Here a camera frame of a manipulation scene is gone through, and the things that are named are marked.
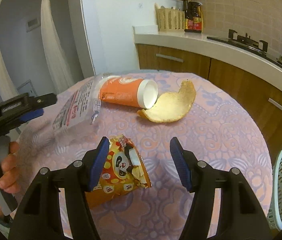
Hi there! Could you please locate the dark sauce bottle red label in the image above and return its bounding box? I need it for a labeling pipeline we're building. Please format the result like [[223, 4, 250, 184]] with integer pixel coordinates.
[[183, 0, 203, 33]]

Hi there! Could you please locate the black gas stove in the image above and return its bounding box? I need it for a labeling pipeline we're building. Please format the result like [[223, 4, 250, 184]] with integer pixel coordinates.
[[207, 29, 282, 69]]

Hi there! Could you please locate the beige woven basket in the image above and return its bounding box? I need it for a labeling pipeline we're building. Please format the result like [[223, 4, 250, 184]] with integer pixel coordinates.
[[155, 3, 185, 33]]

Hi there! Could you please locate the wooden cabinet door right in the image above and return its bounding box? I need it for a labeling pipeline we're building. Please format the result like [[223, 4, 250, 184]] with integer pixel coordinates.
[[209, 59, 282, 163]]

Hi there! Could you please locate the white kitchen countertop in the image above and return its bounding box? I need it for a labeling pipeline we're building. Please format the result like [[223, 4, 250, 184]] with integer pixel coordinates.
[[133, 25, 282, 92]]

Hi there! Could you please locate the white tied curtain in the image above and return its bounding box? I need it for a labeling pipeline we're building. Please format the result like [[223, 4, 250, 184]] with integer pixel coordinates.
[[41, 0, 74, 93]]

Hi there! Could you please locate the wooden cabinet door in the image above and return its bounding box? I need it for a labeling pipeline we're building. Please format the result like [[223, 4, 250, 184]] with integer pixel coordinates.
[[209, 59, 282, 163], [136, 44, 211, 79]]

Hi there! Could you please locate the pink floral tablecloth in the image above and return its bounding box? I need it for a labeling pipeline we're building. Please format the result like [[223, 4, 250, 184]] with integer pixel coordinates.
[[17, 71, 272, 239]]

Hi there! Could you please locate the clear printed plastic bag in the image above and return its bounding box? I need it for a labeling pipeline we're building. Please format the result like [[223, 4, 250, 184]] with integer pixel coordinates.
[[53, 74, 117, 134]]

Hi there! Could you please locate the white refrigerator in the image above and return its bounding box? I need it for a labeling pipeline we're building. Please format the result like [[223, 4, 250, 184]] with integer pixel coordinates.
[[68, 0, 182, 78]]

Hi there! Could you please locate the orange paper cup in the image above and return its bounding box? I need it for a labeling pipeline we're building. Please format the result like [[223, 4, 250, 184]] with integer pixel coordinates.
[[99, 76, 158, 109]]

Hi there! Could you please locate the wooden cabinet door left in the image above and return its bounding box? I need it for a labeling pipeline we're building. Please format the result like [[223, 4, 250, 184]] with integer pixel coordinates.
[[136, 44, 211, 79]]

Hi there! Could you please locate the pomelo peel piece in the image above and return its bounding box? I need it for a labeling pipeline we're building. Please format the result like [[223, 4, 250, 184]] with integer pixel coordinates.
[[137, 80, 196, 123]]

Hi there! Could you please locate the orange panda snack packet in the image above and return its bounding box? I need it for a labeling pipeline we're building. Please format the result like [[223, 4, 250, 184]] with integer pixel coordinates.
[[86, 135, 151, 208]]

